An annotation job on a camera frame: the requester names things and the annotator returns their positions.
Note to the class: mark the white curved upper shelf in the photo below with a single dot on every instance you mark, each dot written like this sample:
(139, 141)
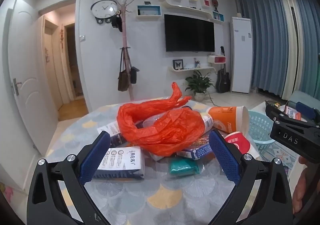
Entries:
(189, 9)

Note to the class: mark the panda wall clock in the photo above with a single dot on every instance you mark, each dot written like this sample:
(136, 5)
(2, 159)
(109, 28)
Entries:
(104, 10)

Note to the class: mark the white lower wall shelf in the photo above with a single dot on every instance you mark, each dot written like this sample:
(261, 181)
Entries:
(209, 68)

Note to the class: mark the butterfly picture frame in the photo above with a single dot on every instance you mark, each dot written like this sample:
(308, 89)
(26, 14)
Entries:
(178, 64)

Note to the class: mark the brown hanging bag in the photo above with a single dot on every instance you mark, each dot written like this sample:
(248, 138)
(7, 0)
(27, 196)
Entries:
(123, 81)

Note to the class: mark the black guitar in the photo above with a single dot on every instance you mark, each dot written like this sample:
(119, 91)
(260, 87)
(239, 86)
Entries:
(223, 82)

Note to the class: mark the orange paper cup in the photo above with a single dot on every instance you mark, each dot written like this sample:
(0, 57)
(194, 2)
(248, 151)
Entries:
(230, 119)

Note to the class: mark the light blue laundry basket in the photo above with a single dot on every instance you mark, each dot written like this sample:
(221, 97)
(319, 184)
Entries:
(260, 127)

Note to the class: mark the blue wall box shelf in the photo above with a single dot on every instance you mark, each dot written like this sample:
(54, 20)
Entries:
(148, 11)

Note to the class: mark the white standing air conditioner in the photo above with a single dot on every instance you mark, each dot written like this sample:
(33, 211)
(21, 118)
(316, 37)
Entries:
(242, 55)

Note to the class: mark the white blue milk carton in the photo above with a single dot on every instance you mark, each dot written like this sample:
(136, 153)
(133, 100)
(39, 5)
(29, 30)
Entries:
(125, 162)

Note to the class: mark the right hand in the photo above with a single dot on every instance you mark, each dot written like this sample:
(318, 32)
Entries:
(300, 188)

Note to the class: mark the blue curtain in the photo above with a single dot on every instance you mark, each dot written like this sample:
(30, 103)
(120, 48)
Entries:
(285, 45)

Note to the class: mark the white door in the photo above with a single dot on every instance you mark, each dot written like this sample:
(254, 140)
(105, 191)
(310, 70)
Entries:
(24, 71)

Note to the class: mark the black hanging bag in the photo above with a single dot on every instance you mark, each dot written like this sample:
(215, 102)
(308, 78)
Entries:
(133, 74)

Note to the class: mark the pink white tube container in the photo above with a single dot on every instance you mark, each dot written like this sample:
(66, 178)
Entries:
(208, 121)

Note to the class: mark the green potted plant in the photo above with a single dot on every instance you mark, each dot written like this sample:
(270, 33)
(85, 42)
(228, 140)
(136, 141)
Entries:
(199, 84)

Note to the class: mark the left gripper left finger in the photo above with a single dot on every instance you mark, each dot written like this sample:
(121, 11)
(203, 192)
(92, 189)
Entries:
(46, 204)

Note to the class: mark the white red wall cabinet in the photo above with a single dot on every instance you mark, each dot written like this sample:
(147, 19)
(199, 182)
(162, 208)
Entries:
(216, 59)

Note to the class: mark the red white paper cup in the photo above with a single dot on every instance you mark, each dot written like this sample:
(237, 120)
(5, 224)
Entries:
(242, 143)

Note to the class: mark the orange plastic bag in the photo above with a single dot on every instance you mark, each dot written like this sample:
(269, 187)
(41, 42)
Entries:
(161, 127)

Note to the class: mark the teal tissue pack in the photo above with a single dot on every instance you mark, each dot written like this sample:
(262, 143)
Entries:
(182, 167)

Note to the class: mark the scale pattern tablecloth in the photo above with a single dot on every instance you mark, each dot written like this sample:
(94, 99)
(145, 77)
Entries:
(158, 198)

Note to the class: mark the blue snack box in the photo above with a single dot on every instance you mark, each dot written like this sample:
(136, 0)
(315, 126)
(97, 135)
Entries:
(199, 149)

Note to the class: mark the patterned floor rug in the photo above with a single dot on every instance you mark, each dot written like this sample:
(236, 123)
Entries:
(277, 150)

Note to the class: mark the black wall television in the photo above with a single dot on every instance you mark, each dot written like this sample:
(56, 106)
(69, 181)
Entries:
(185, 34)

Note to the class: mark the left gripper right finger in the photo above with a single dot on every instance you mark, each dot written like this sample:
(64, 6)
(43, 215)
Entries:
(272, 204)

